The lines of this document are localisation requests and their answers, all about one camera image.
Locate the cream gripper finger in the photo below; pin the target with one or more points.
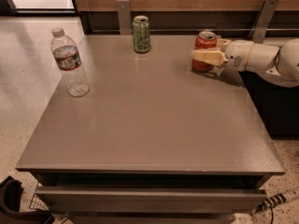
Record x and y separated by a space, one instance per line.
223 43
214 57

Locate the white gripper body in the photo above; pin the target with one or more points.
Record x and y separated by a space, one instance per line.
238 55

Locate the red coke can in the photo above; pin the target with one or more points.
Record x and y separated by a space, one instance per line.
204 40

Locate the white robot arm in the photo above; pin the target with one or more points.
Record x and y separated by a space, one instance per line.
279 66

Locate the green soda can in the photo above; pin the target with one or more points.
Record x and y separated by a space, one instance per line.
141 34

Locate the clear plastic water bottle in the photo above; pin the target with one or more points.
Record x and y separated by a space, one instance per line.
66 55

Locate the grey cabinet drawer front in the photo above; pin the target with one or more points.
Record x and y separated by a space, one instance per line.
140 200

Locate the dark brown object on floor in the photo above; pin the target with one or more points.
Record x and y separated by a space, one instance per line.
10 204

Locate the right metal wall bracket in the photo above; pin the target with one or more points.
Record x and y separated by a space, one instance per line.
266 13

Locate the metal wall bracket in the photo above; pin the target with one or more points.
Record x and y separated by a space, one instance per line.
124 16
266 13

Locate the left metal wall bracket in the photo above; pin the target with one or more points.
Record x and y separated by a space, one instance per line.
124 16

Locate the wire basket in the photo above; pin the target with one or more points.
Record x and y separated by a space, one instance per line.
37 204

